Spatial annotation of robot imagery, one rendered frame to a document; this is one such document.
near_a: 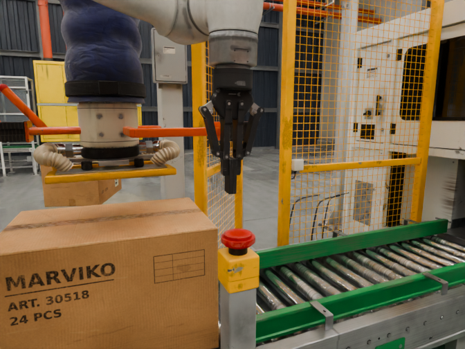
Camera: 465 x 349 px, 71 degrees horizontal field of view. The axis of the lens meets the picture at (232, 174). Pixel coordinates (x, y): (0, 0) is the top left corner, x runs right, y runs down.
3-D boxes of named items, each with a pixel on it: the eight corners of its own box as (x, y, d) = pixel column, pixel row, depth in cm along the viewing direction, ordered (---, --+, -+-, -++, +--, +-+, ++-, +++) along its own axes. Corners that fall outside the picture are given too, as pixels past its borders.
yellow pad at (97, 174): (169, 169, 104) (169, 154, 103) (176, 174, 95) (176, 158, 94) (48, 178, 91) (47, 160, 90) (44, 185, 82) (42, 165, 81)
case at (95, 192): (99, 206, 242) (96, 152, 235) (43, 207, 239) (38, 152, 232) (122, 188, 301) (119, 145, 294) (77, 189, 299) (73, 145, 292)
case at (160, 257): (191, 287, 141) (189, 197, 134) (219, 347, 104) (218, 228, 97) (32, 314, 121) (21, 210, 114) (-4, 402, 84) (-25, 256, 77)
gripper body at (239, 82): (216, 64, 55) (216, 120, 57) (261, 67, 58) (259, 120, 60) (205, 68, 62) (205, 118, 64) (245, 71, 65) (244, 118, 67)
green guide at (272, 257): (431, 227, 215) (433, 214, 213) (447, 232, 205) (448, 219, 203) (198, 270, 155) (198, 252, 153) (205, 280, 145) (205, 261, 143)
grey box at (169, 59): (185, 84, 199) (184, 32, 194) (187, 83, 195) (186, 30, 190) (152, 82, 192) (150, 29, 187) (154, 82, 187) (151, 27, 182)
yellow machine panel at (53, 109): (140, 163, 898) (135, 70, 855) (144, 168, 815) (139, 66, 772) (50, 168, 819) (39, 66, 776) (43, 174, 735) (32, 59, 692)
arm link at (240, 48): (266, 33, 57) (265, 68, 58) (246, 41, 65) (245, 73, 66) (216, 28, 53) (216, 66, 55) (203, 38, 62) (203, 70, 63)
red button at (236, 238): (246, 243, 71) (246, 226, 70) (261, 255, 65) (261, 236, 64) (216, 248, 68) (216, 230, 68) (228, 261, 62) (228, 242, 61)
